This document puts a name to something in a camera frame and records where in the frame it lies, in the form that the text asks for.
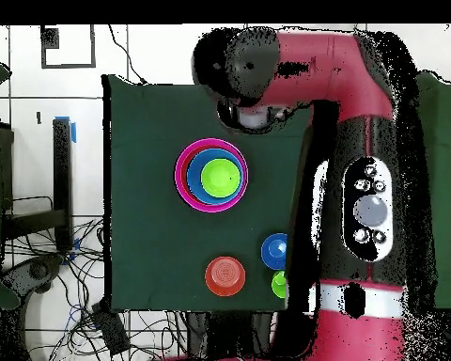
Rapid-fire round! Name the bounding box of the orange small bowl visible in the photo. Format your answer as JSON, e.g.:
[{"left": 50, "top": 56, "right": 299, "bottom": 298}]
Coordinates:
[{"left": 204, "top": 256, "right": 247, "bottom": 298}]

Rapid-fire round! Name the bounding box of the green plastic cup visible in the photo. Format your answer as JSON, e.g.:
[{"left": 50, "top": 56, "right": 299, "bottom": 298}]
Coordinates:
[{"left": 271, "top": 270, "right": 288, "bottom": 300}]

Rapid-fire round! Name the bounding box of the black cable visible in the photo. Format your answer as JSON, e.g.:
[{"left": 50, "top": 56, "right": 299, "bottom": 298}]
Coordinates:
[{"left": 107, "top": 24, "right": 148, "bottom": 86}]

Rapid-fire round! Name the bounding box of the black frame with blue tape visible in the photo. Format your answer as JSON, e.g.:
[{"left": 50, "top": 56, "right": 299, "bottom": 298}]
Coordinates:
[{"left": 0, "top": 115, "right": 78, "bottom": 266}]

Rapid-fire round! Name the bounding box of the black floor stand base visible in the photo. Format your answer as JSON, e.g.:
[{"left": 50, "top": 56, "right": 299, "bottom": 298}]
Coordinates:
[{"left": 1, "top": 253, "right": 66, "bottom": 296}]

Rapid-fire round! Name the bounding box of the black square floor frame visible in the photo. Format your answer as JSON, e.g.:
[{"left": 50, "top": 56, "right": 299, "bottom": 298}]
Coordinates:
[{"left": 39, "top": 24, "right": 98, "bottom": 70}]

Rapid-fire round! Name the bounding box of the blue medium bowl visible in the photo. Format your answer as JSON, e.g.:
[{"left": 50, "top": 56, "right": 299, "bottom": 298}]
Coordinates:
[{"left": 186, "top": 148, "right": 245, "bottom": 206}]

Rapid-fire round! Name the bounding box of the green small bowl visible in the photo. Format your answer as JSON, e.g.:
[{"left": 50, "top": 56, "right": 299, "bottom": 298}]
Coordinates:
[{"left": 199, "top": 157, "right": 242, "bottom": 199}]

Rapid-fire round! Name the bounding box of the dark blue small bowl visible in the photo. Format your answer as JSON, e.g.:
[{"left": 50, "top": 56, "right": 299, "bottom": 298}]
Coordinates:
[{"left": 259, "top": 232, "right": 288, "bottom": 272}]

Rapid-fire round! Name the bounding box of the black power strip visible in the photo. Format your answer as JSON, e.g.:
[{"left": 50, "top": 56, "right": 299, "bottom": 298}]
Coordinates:
[{"left": 90, "top": 300, "right": 132, "bottom": 356}]

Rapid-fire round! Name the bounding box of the dark green tablecloth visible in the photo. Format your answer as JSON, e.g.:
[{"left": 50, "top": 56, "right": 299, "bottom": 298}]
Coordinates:
[{"left": 101, "top": 73, "right": 317, "bottom": 313}]

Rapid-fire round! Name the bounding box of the pink large bowl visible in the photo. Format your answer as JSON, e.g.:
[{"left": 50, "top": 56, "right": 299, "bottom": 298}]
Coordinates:
[{"left": 174, "top": 137, "right": 250, "bottom": 214}]

